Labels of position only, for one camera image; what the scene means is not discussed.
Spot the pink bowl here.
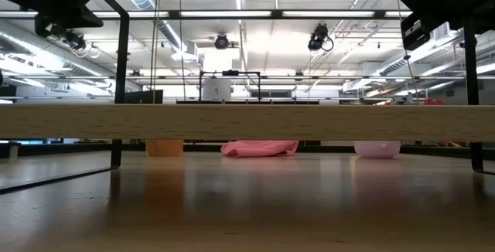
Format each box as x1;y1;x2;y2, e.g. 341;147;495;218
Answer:
353;140;401;159

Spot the orange mug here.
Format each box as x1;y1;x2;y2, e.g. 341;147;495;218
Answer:
145;139;185;158

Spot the black monitor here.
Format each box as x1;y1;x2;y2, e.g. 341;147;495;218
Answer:
124;89;164;104

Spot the white box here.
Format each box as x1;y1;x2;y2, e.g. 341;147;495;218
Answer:
202;78;232;103

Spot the pink cloth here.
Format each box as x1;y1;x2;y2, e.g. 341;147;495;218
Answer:
220;140;299;158

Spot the black ceiling camera pair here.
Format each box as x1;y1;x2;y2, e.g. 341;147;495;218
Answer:
63;29;87;51

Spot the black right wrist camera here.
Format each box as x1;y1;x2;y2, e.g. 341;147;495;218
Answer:
401;12;432;51

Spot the thin hanging cord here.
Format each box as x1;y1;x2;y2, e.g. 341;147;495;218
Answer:
393;0;421;95

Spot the black ceiling camera with cable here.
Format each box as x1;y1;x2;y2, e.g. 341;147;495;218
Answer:
308;22;335;53

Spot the small black ceiling camera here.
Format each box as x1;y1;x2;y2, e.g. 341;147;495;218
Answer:
213;33;230;50

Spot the black metal rig frame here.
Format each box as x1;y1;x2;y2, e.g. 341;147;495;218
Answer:
0;9;413;21

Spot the black background rig frame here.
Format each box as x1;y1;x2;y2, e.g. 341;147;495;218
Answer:
198;70;262;104

